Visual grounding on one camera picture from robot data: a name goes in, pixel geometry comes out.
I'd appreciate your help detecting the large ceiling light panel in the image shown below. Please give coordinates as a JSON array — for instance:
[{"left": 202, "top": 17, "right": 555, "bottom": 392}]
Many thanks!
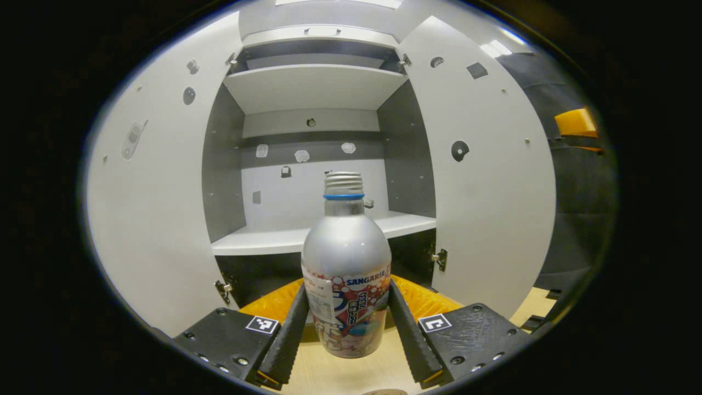
[{"left": 274, "top": 0, "right": 404, "bottom": 9}]

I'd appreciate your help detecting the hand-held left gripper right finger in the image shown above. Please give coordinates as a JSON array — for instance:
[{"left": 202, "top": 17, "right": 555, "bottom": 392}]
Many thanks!
[{"left": 387, "top": 274, "right": 531, "bottom": 390}]

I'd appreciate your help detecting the white and grey cabinet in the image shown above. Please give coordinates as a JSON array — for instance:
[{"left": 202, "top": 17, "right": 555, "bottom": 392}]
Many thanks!
[{"left": 200, "top": 25, "right": 448, "bottom": 308}]

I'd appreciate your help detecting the white cabinet door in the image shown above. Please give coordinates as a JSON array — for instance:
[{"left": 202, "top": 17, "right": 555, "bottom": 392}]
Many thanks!
[
  {"left": 396, "top": 15, "right": 557, "bottom": 320},
  {"left": 86, "top": 11, "right": 245, "bottom": 338}
]

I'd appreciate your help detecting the silver bottle with printed label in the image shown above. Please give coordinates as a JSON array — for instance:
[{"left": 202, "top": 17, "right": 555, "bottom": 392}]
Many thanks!
[{"left": 301, "top": 171, "right": 393, "bottom": 359}]

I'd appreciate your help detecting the small ceiling light panel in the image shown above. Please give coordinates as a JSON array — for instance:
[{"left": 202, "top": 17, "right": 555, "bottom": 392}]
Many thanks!
[{"left": 480, "top": 39, "right": 513, "bottom": 58}]

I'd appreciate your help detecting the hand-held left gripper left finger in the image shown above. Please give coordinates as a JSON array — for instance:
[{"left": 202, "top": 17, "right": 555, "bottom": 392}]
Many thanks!
[{"left": 174, "top": 277, "right": 310, "bottom": 391}]

